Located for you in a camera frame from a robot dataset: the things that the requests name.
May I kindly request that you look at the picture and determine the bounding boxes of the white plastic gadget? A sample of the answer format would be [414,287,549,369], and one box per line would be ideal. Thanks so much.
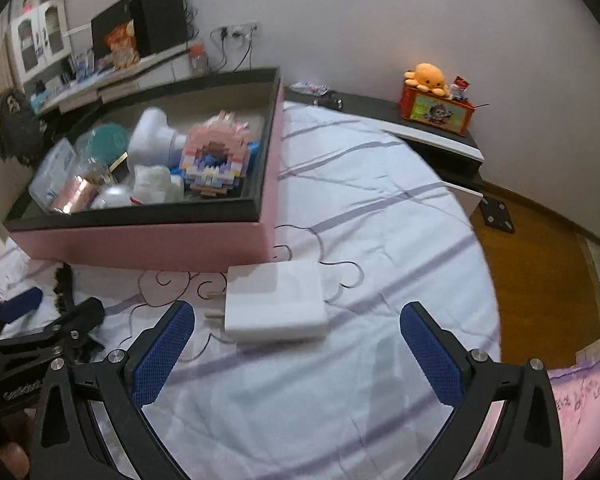
[128,107,189,167]

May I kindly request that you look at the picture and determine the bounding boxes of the small red white toy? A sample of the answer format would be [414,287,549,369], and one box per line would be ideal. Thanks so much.
[450,74,474,101]

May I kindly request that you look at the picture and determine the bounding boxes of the white power strip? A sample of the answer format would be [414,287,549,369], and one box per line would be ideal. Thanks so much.
[218,19,262,39]

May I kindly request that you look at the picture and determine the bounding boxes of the blue white box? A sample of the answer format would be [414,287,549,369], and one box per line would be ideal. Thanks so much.
[72,49,99,81]

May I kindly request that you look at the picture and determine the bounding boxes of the black cables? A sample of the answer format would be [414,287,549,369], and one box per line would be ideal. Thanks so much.
[209,27,257,74]

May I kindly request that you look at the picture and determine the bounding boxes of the white charger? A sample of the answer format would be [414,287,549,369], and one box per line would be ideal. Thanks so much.
[202,262,331,344]

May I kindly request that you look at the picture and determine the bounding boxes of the orange snack packet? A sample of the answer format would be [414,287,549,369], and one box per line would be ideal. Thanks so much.
[103,19,142,71]

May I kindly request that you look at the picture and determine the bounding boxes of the dark skull-print jacket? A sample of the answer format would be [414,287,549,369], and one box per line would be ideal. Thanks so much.
[0,87,49,164]

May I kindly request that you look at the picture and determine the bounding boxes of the dark gold-edged case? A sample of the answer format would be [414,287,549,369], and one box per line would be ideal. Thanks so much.
[110,152,131,181]

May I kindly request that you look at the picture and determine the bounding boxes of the black lace hairband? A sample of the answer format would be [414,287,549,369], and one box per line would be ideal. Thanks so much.
[49,264,107,362]

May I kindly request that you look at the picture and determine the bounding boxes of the white glass-door cabinet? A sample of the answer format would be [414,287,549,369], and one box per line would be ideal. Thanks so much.
[9,0,74,84]

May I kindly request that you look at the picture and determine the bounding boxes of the rose gold cylinder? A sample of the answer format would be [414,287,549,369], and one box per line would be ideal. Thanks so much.
[49,173,104,215]

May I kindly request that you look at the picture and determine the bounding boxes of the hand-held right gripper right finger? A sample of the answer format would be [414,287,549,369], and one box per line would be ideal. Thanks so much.
[399,301,566,480]

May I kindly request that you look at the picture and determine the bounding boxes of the white astronaut figure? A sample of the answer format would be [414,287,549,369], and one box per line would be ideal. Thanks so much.
[90,163,185,210]

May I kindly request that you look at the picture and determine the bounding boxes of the black monitor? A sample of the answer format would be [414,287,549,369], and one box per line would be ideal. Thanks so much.
[89,0,142,64]

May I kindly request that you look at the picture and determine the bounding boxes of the white desk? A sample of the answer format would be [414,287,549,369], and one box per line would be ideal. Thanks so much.
[29,37,204,117]

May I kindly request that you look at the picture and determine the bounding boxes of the orange-lidded jar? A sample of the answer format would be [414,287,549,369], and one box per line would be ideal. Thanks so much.
[188,43,210,79]

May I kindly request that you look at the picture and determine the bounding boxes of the pink box with black rim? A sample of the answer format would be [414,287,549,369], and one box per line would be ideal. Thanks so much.
[3,65,286,272]

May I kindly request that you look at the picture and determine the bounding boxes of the white printed packet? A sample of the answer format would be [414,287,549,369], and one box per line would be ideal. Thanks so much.
[289,79,329,95]

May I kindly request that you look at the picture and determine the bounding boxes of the pink printed pillow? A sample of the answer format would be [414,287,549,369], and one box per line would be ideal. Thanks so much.
[544,364,600,480]

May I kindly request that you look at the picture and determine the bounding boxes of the black metal bracket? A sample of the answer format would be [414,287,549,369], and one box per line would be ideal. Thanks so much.
[479,195,516,234]

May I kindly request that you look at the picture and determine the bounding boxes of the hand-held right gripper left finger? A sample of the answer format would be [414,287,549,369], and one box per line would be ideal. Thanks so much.
[29,301,196,480]

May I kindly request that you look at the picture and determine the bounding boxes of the clear plastic box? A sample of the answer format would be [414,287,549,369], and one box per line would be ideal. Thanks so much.
[28,137,79,211]

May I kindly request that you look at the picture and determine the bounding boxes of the orange printed tin box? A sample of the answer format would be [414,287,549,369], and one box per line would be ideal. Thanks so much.
[398,83,475,137]

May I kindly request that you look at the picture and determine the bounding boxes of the orange octopus plush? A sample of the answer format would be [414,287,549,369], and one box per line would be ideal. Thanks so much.
[403,62,451,99]

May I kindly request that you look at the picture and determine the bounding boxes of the teal round case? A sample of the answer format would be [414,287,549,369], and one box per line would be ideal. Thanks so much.
[88,123,132,157]

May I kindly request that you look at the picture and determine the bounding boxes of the person's left hand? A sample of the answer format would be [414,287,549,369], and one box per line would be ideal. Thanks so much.
[0,407,37,480]

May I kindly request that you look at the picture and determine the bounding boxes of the pink brick block toy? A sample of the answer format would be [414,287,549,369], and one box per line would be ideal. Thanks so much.
[179,109,254,199]

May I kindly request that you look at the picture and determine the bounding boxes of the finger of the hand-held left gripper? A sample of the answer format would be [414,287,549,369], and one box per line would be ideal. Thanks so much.
[10,297,106,362]
[0,287,44,341]

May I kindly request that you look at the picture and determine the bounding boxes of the large black speaker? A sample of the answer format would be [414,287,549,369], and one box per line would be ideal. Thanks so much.
[128,0,189,57]

